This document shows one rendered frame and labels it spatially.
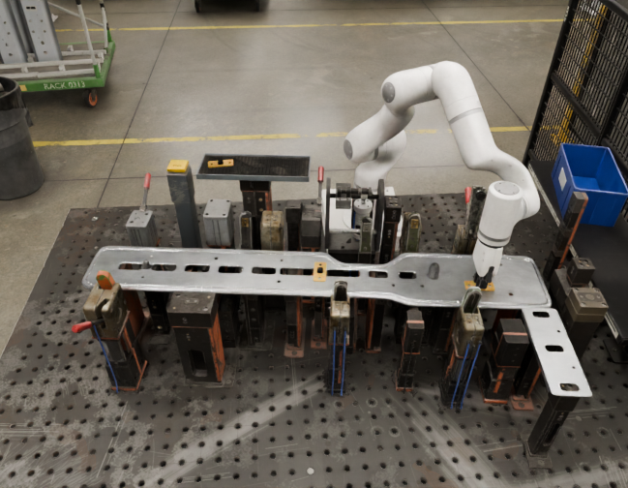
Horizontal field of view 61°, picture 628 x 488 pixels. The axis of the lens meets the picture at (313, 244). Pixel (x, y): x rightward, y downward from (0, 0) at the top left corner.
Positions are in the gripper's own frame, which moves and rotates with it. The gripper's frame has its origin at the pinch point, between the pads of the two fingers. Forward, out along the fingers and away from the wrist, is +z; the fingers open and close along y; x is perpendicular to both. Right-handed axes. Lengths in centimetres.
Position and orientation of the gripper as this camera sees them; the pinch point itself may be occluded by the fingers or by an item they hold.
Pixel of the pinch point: (481, 280)
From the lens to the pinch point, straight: 161.1
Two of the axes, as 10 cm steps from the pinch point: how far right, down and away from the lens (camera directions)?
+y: -0.4, 6.4, -7.7
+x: 10.0, 0.3, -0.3
